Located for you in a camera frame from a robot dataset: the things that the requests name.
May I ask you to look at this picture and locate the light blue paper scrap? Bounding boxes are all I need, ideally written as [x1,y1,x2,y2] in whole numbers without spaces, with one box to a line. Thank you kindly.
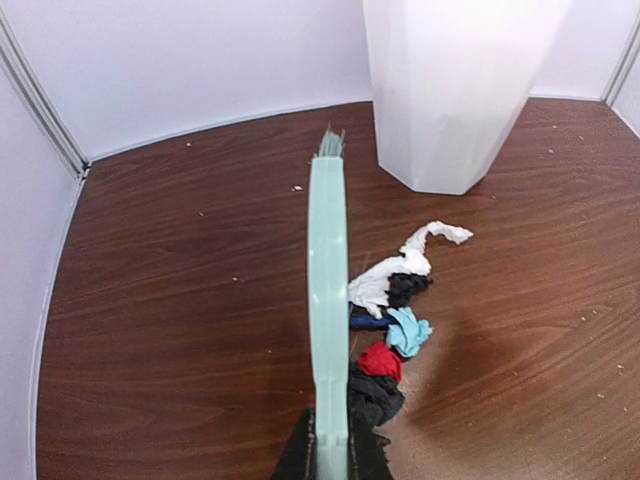
[385,307,434,358]

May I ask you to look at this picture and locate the black crumpled paper scrap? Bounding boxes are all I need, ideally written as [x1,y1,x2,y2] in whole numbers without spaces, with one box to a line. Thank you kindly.
[386,273,433,309]

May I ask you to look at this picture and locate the long black paper scrap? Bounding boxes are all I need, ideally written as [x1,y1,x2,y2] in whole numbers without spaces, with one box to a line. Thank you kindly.
[347,362,405,427]

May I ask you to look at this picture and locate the mint green hand brush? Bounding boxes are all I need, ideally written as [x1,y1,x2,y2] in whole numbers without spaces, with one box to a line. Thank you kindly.
[307,129,349,479]

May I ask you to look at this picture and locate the aluminium frame rail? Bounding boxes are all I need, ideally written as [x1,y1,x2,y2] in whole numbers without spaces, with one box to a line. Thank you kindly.
[602,14,639,137]
[1,12,91,182]

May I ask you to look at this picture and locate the aluminium right frame rail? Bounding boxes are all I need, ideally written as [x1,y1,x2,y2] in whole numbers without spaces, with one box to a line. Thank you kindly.
[602,14,639,137]

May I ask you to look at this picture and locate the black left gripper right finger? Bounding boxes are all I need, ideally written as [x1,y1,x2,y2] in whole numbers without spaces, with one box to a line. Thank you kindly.
[348,415,393,480]

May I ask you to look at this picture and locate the small red paper scrap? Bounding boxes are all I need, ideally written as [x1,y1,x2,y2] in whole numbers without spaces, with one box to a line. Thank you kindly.
[357,341,403,383]

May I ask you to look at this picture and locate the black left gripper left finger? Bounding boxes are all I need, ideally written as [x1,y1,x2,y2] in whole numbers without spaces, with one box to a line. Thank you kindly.
[270,408,316,480]

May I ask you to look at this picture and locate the aluminium left frame rail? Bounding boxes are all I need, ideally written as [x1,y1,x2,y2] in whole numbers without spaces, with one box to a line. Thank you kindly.
[1,12,91,182]

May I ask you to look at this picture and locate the translucent white waste bin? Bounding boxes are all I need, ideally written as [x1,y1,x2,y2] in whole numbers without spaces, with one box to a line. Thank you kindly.
[363,0,571,195]

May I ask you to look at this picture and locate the long white paper scrap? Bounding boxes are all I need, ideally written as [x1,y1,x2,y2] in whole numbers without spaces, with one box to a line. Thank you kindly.
[347,220,474,317]

